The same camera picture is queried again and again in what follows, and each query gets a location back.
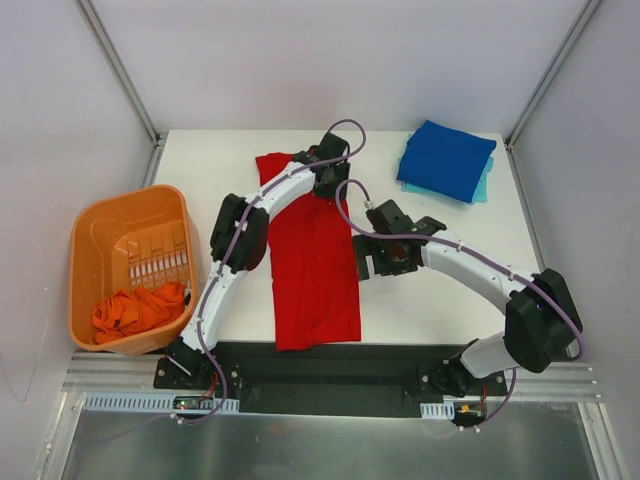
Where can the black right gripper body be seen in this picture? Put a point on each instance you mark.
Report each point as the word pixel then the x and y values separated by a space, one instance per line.
pixel 363 257

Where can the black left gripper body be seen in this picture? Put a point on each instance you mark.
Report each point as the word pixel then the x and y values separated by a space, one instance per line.
pixel 327 182

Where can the red t-shirt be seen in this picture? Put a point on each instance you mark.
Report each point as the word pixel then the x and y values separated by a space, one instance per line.
pixel 315 281

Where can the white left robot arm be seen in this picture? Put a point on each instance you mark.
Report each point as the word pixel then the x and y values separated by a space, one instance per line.
pixel 239 241

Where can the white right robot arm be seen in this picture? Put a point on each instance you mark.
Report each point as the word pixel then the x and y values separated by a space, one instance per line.
pixel 541 319

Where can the teal folded t-shirt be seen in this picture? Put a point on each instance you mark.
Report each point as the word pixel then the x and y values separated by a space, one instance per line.
pixel 480 193

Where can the blue folded t-shirt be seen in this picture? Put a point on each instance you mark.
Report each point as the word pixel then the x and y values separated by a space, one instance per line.
pixel 445 160

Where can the orange plastic basket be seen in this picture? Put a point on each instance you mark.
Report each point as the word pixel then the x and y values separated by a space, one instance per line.
pixel 140 239

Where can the orange t-shirt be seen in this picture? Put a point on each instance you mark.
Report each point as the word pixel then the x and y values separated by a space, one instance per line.
pixel 131 312

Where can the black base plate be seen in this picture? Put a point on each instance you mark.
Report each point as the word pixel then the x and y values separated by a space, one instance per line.
pixel 361 380

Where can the left aluminium frame post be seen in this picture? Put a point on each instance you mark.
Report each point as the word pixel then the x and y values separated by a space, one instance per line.
pixel 109 51

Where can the aluminium frame post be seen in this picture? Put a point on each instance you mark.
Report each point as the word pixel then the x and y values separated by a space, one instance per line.
pixel 576 31
pixel 109 51

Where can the right aluminium frame post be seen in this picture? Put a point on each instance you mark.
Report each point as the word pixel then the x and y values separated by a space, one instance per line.
pixel 576 31

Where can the white slotted cable duct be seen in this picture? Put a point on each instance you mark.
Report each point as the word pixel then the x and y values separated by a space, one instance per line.
pixel 158 403

